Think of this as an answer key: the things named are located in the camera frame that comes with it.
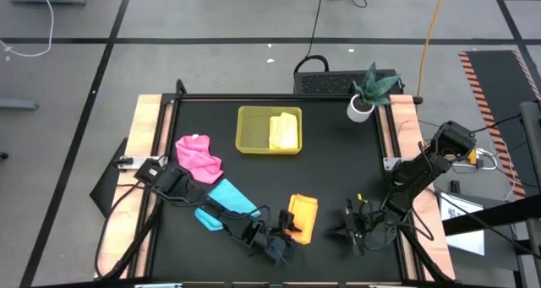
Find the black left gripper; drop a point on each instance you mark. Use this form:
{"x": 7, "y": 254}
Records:
{"x": 270, "y": 242}

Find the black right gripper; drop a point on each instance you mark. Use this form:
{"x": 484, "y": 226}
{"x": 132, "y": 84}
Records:
{"x": 354, "y": 228}

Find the orange microfiber towel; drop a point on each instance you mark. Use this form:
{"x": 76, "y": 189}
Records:
{"x": 305, "y": 214}

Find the blue microfiber towel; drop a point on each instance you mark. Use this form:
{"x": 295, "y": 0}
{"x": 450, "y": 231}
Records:
{"x": 230, "y": 197}

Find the yellow microfiber towel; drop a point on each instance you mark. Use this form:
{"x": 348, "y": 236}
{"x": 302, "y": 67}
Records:
{"x": 284, "y": 132}

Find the yellow translucent plastic bin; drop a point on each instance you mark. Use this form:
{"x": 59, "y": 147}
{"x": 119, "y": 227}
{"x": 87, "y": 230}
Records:
{"x": 251, "y": 129}

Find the pink microfiber towel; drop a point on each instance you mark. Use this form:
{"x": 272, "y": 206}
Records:
{"x": 196, "y": 159}

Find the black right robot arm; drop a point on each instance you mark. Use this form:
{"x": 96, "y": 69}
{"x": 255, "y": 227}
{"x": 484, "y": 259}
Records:
{"x": 422, "y": 170}

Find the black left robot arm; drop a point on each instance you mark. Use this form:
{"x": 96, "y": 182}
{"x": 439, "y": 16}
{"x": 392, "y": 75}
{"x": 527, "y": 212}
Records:
{"x": 173, "y": 183}

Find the small black clip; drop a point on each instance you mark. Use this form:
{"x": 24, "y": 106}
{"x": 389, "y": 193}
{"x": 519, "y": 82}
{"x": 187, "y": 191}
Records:
{"x": 455, "y": 186}

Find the white printed paper sheet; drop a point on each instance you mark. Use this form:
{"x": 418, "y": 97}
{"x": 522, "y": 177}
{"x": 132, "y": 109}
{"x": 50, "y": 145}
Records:
{"x": 465, "y": 241}

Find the snake plant in white pot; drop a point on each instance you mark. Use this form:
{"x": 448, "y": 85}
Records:
{"x": 360, "y": 110}

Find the light wooden table side board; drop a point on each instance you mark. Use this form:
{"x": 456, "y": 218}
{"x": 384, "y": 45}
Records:
{"x": 148, "y": 106}
{"x": 403, "y": 110}

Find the yellow power adapter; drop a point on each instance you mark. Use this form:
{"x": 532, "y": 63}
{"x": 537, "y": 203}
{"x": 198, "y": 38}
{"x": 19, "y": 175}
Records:
{"x": 472, "y": 156}

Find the black computer case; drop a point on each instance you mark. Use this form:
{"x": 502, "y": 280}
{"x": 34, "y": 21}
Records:
{"x": 325, "y": 83}

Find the black hazard-striped floor mat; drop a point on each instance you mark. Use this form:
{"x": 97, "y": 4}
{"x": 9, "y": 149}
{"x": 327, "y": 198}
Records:
{"x": 494, "y": 81}

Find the grey metal bar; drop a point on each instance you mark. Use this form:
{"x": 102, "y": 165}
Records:
{"x": 19, "y": 105}

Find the black frame beam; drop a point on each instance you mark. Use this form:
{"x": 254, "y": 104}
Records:
{"x": 490, "y": 216}

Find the black aluminium table frame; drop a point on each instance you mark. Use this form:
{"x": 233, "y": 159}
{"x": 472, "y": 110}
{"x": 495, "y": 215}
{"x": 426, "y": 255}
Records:
{"x": 296, "y": 97}

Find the grey metal post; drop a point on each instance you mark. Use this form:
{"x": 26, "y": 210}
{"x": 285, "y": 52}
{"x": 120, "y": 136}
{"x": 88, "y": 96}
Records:
{"x": 531, "y": 153}

